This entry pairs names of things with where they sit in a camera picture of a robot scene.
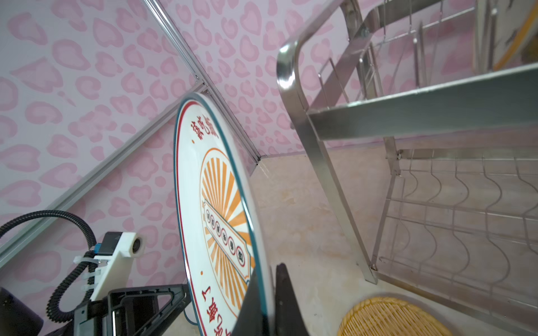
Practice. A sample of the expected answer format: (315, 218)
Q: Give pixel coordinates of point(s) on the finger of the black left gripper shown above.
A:
(145, 310)

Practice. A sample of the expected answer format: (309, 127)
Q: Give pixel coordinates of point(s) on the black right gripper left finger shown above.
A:
(251, 320)

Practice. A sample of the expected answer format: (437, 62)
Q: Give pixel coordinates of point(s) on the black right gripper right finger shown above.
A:
(288, 319)

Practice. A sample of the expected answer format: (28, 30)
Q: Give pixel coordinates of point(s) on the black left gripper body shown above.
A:
(93, 318)

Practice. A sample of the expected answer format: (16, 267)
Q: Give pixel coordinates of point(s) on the white plate orange sunburst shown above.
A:
(219, 228)

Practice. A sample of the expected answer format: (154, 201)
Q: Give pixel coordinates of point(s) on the orange woven pattern plate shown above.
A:
(389, 316)

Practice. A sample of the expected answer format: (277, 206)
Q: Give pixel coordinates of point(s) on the white star cartoon plate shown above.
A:
(505, 35)

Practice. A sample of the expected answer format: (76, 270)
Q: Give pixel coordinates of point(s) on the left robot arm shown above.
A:
(17, 318)

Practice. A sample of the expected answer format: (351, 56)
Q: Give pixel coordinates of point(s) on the stainless steel dish rack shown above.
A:
(430, 167)

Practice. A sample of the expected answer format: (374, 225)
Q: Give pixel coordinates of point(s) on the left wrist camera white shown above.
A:
(114, 257)

